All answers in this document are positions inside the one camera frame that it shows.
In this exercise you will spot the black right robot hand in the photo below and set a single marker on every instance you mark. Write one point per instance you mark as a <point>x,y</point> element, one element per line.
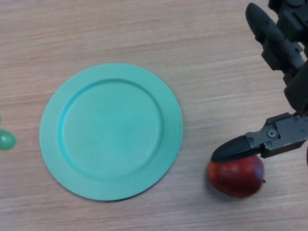
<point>296,93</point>

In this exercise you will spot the red apple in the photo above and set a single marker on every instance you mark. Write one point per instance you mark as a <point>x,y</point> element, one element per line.
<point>237,178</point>

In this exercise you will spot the green grapes bunch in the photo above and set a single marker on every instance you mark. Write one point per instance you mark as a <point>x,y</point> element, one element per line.
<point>6,142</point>

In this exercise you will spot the round green plate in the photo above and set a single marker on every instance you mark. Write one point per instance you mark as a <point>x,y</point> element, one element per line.
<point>110,132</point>

